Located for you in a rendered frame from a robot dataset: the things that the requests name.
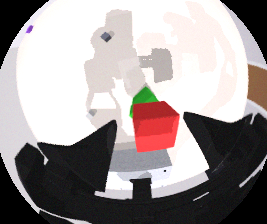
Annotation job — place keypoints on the red block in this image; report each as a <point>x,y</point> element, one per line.
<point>155,125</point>

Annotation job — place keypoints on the green block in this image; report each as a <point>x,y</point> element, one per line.
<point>145,98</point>
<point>145,89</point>

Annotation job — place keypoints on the small purple cube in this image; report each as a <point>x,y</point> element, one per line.
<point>29,29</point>

